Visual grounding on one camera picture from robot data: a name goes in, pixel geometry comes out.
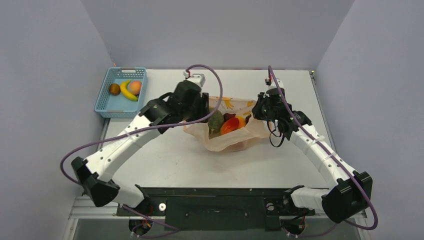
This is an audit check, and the translucent orange plastic bag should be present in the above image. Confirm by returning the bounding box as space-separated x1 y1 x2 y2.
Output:
183 96 270 152

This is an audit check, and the purple cable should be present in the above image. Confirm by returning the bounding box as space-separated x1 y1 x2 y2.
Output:
267 65 379 239
59 64 224 239

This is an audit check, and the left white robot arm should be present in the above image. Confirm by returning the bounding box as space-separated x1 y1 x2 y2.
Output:
71 74 209 215

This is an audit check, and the orange peach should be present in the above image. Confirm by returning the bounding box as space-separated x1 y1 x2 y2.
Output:
127 80 142 96

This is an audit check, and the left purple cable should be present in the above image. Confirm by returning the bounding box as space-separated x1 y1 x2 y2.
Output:
59 64 224 239

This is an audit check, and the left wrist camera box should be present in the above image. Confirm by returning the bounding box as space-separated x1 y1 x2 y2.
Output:
183 71 206 88

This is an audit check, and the dark purple fruit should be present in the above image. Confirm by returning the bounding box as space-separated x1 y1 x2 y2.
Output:
223 112 236 122

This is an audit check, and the yellow banana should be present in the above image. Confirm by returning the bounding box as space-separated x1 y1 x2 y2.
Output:
120 79 138 102

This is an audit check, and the red yellow mango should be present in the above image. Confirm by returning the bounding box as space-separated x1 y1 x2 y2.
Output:
220 117 240 135

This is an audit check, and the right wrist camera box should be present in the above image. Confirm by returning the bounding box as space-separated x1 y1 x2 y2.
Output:
265 77 284 90

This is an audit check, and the aluminium frame rail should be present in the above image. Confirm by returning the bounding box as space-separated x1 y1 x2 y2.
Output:
69 196 367 220

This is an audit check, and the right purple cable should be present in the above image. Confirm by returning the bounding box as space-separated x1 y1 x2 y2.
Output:
267 65 379 239

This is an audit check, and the green netted melon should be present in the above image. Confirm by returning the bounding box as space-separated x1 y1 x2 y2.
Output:
207 110 224 135

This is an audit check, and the blue plastic basket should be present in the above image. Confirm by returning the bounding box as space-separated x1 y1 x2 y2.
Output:
94 67 148 119

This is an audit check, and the brown kiwi fruit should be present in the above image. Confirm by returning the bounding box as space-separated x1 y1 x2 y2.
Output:
108 83 121 96

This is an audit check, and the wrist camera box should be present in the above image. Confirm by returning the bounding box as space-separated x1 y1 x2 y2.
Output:
183 71 206 88
265 77 284 90

